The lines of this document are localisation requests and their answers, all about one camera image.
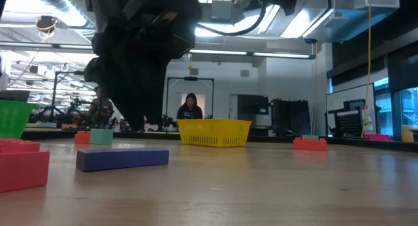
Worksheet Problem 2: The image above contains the black cable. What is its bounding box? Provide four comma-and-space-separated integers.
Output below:
195, 2, 282, 37

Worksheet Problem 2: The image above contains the person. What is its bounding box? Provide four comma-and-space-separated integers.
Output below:
85, 85, 115, 129
176, 92, 204, 120

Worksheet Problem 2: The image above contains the dark wall screen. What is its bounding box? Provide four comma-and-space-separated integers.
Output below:
237, 94, 270, 116

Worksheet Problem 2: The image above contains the red plastic bin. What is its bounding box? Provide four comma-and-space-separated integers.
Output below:
364, 133, 392, 142

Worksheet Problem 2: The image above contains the dark monitor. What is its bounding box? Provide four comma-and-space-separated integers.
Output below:
0, 89, 31, 103

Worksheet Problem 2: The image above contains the orange toy brick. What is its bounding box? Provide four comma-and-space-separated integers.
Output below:
74, 131, 91, 145
0, 138, 51, 193
293, 137, 328, 152

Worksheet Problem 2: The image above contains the yellow cylindrical container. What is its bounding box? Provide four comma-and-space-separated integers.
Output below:
400, 124, 418, 143

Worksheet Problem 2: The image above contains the silver ventilation duct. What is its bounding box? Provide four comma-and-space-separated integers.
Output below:
27, 0, 97, 44

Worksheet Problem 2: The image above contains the blue long block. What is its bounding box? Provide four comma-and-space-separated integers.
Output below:
75, 147, 170, 172

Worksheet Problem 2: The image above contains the hanging cable reel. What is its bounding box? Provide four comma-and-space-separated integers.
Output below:
35, 15, 60, 34

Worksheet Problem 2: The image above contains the white ceiling duct box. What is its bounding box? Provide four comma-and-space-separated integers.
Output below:
302, 0, 401, 44

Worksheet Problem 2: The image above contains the grey ceiling box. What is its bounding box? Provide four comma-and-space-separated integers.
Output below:
210, 0, 236, 23

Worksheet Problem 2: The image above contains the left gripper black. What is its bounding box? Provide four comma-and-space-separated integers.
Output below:
84, 0, 203, 131

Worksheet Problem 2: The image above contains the black cabinet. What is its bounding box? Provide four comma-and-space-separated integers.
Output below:
270, 98, 312, 137

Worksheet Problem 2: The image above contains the black metal frame rig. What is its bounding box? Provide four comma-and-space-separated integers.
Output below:
48, 71, 88, 122
165, 76, 216, 120

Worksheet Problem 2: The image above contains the yellow hanging cable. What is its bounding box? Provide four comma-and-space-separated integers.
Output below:
360, 0, 374, 138

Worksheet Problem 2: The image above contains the green plastic basket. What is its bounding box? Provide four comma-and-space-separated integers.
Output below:
0, 99, 37, 140

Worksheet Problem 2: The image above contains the yellow plastic basket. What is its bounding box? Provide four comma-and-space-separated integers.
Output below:
176, 118, 253, 148

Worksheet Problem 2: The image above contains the black pegboard cart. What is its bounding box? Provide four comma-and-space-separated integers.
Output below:
325, 99, 367, 138

